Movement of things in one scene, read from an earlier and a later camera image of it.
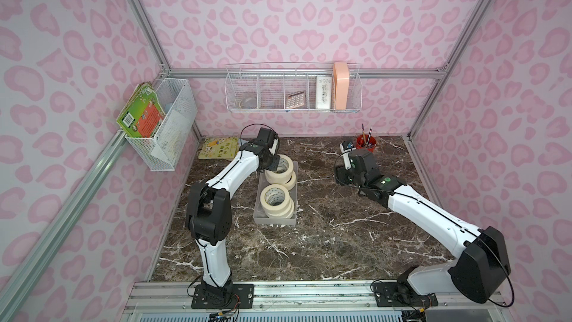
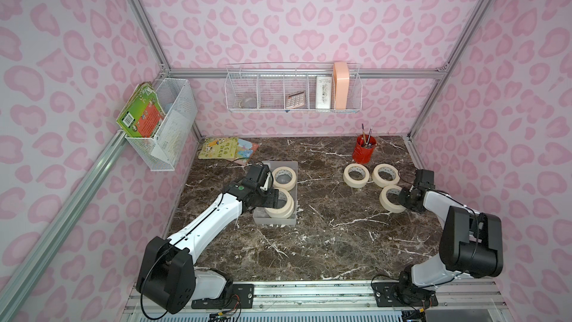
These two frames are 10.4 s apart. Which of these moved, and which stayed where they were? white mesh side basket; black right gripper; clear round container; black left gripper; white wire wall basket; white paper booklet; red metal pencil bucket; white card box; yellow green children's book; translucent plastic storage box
Moved: black right gripper; black left gripper
Stayed: white card box; clear round container; white wire wall basket; yellow green children's book; red metal pencil bucket; white mesh side basket; translucent plastic storage box; white paper booklet
